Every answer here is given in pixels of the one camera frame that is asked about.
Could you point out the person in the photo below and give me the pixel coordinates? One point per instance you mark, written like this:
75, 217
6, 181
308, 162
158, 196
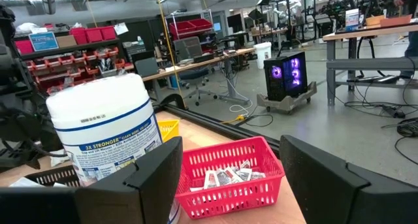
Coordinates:
412, 44

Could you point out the red plastic basket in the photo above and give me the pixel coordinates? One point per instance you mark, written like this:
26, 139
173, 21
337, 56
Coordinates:
228, 201

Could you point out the blue white carton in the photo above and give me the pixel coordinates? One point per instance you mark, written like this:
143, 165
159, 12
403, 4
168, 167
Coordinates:
352, 20

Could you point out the black power strip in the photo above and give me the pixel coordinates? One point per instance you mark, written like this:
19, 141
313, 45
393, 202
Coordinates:
393, 112

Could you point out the yellow plastic basket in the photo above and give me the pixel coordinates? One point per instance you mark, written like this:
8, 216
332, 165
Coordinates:
170, 129

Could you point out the white bucket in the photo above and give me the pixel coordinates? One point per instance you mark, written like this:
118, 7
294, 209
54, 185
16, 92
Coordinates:
263, 55

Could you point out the grey laptop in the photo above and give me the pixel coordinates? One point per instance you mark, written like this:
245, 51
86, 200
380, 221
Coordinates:
146, 67

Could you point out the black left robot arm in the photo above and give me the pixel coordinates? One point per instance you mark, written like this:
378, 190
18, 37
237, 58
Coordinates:
16, 113

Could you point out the computer tower with purple fans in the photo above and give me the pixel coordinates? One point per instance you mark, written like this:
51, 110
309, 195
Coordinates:
284, 77

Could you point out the wooden top desk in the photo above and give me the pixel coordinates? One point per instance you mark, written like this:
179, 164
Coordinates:
196, 65

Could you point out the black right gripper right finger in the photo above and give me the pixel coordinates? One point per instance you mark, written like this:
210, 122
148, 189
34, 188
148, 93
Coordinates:
343, 201

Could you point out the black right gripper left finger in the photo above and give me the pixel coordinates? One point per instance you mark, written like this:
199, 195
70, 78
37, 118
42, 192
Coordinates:
114, 207

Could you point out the office chair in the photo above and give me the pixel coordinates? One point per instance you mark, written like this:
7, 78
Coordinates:
196, 77

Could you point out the grey wheeled dolly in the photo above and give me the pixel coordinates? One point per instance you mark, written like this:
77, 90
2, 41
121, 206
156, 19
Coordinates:
287, 103

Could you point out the cardboard box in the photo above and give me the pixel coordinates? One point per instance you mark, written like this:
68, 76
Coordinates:
66, 40

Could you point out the black plastic basket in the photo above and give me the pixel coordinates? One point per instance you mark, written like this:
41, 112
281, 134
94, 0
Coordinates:
55, 176

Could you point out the white paper sheet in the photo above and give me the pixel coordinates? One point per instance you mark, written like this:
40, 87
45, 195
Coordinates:
121, 28

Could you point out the large red storage bin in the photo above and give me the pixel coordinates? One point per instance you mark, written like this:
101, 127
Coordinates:
93, 34
78, 34
183, 27
201, 23
108, 32

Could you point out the shelf with small red bins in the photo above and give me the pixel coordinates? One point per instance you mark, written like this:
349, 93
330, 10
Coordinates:
81, 59

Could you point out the blue sign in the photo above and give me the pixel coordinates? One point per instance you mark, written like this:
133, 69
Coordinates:
43, 41

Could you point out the white disinfecting wipes canister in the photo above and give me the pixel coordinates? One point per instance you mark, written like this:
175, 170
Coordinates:
104, 119

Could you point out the wooden top steel table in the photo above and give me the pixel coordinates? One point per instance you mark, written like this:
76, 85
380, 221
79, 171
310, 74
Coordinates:
369, 64

